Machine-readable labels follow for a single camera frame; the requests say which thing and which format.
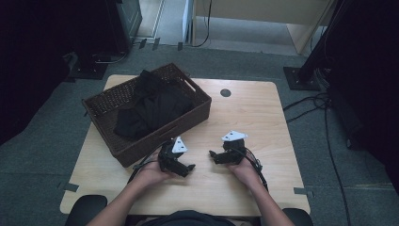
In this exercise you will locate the dark round table grommet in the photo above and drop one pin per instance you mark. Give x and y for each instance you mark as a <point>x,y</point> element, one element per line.
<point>225,93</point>

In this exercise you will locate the person's dark shirt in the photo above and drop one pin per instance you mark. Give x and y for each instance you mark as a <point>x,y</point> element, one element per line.
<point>188,219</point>

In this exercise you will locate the black stand base plate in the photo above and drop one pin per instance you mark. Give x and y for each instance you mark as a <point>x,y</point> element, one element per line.
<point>298,83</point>

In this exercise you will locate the black pants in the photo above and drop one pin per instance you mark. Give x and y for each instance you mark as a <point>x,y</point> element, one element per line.
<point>153,106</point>

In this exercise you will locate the black curtain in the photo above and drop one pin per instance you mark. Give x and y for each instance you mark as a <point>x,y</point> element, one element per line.
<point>37,56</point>
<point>373,78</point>

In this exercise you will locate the black chair armrest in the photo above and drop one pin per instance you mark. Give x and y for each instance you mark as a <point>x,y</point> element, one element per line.
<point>84,208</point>
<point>299,218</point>

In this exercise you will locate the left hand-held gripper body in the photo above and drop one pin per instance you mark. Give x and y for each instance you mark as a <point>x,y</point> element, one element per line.
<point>167,157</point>

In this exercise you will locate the white panel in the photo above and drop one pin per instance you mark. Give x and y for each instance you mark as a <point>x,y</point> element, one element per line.
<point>187,19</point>

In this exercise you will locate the light wooden cabinet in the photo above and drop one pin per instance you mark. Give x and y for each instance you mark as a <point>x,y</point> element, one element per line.
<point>251,9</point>

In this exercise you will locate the black stand post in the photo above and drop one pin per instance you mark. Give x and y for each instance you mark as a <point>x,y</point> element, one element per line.
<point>316,50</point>

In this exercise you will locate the grey tape strip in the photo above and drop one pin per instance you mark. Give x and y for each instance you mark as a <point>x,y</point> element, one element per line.
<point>302,191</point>
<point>69,187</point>

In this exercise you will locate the person's left hand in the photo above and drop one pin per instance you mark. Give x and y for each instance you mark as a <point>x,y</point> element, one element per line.
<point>150,174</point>

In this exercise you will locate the brown wicker basket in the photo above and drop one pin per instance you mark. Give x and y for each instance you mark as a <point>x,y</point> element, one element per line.
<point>109,100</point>

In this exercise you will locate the dark metal cabinet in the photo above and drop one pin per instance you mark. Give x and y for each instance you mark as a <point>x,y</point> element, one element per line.
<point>128,19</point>

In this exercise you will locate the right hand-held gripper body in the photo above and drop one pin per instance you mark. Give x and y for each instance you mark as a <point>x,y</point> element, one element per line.
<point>234,150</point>

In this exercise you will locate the black floor base plate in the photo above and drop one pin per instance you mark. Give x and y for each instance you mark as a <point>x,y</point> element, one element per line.
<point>91,71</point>

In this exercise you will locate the person's right hand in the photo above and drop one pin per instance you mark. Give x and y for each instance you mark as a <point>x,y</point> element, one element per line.
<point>246,173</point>

